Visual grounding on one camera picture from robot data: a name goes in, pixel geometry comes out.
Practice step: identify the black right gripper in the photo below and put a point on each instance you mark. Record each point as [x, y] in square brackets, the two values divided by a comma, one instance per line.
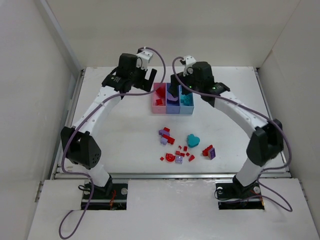
[176, 87]

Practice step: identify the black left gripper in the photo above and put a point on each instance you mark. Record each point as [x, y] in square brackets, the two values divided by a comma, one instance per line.
[144, 81]

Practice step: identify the red curved lego slab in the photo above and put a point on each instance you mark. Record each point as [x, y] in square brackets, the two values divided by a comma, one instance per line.
[161, 92]

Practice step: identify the teal heart lego piece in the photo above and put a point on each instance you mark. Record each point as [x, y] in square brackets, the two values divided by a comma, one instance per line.
[192, 141]

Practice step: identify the purple square lego brick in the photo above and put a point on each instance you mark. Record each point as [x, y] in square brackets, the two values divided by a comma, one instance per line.
[211, 153]

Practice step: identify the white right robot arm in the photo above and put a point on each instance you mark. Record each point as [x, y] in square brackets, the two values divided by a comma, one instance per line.
[265, 138]

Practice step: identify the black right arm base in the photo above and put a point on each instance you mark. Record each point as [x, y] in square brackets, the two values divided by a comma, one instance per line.
[231, 195]

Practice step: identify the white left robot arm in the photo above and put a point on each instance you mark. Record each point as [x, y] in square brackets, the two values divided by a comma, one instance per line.
[78, 142]

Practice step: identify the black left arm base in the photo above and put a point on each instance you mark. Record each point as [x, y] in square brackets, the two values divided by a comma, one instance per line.
[115, 201]

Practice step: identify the three-compartment colour sorting tray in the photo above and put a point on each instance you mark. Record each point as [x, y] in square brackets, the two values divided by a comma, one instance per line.
[170, 108]

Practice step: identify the red lego in pink bin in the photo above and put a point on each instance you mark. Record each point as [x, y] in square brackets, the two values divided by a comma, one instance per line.
[159, 102]

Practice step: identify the red lego brick lower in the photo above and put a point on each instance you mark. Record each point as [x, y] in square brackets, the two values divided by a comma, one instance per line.
[169, 139]

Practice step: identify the light purple lego piece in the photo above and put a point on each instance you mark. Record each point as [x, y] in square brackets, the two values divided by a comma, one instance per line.
[163, 141]

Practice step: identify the red round horseshoe lego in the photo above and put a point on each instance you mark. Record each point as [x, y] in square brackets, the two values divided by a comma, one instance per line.
[170, 157]

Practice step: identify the red wedge lego piece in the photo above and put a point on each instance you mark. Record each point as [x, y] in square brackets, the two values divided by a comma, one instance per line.
[192, 157]

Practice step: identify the lilac square lego plate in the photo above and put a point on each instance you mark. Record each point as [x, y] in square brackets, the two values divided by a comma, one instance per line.
[179, 159]

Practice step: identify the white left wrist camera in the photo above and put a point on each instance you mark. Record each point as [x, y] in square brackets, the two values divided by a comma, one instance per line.
[143, 59]

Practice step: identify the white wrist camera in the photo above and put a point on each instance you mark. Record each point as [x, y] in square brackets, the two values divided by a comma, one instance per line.
[188, 61]
[143, 59]

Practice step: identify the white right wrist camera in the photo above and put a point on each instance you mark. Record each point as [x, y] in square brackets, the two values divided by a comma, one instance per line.
[188, 61]

